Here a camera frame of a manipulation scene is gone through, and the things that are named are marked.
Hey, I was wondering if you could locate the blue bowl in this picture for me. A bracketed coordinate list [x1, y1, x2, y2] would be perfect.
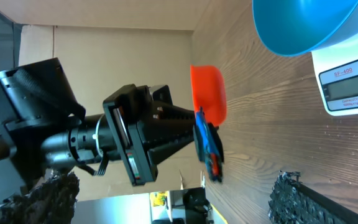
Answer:
[252, 0, 358, 57]

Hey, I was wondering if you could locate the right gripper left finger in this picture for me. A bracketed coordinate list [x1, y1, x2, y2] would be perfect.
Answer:
[0, 172, 80, 224]

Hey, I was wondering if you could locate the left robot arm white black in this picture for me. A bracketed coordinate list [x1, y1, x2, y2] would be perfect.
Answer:
[0, 58, 224, 186]

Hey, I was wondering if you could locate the white digital kitchen scale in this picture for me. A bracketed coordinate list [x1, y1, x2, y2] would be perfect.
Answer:
[311, 34, 358, 116]

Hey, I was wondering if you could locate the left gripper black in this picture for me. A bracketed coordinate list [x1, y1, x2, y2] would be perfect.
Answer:
[102, 83, 220, 187]

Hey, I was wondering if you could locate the orange measuring scoop blue handle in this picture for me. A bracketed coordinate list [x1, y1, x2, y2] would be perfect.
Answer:
[190, 65, 227, 183]

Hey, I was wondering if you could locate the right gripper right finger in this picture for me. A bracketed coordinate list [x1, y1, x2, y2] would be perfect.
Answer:
[268, 171, 358, 224]

